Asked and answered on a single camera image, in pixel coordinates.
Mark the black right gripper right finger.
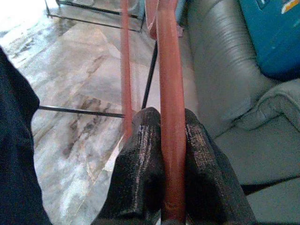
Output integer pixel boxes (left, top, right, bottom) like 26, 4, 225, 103
184, 108, 257, 225

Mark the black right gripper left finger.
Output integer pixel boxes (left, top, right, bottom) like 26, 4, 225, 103
91, 107, 166, 225

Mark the pink plastic hanger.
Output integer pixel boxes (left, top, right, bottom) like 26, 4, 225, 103
119, 0, 188, 222

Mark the black metal drying rack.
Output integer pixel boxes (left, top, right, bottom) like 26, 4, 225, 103
38, 0, 159, 118

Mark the dark green sofa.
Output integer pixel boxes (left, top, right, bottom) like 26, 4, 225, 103
178, 0, 300, 225

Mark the navy blue garment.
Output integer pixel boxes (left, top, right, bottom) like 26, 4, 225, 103
0, 45, 53, 225

